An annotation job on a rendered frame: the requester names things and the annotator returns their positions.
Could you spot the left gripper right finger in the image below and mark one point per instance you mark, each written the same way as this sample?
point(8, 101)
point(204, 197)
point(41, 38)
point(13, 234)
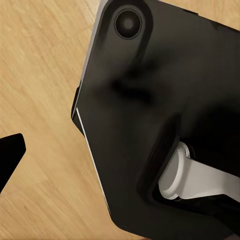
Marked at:
point(232, 149)

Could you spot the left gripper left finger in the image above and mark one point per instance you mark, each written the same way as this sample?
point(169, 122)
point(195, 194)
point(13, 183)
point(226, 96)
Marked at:
point(12, 149)

